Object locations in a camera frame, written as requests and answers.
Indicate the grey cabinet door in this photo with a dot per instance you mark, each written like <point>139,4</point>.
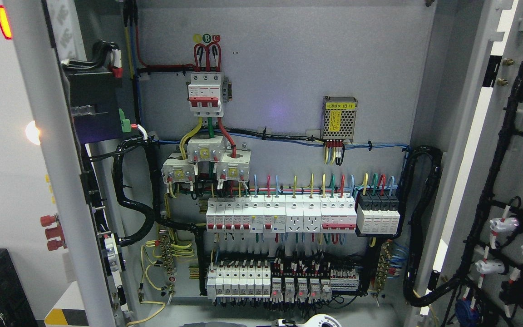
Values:
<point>44,83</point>
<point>464,216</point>

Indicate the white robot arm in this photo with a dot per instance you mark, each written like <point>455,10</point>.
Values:
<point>318,320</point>

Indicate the red indicator light left door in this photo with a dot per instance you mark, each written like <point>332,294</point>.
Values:
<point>5,26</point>

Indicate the white current transformer cluster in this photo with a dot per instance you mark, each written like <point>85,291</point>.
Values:
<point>203,153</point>

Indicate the white socket breaker row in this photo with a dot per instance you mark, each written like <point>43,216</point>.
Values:
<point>302,213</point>

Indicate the red white main breaker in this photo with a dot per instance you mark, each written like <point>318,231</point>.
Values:
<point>208,93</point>

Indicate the metal mesh power supply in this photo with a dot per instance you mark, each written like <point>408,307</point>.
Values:
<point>339,117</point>

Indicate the lower white breaker row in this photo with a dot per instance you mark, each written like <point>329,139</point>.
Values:
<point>238,280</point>

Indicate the black surge protector block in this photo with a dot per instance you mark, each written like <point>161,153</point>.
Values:
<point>378,216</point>

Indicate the black digital power meter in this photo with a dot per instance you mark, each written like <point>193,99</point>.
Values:
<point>93,105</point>

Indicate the white indicator light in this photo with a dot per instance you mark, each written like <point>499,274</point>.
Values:
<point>33,133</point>

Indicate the red terminal post block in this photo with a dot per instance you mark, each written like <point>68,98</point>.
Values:
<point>53,232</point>

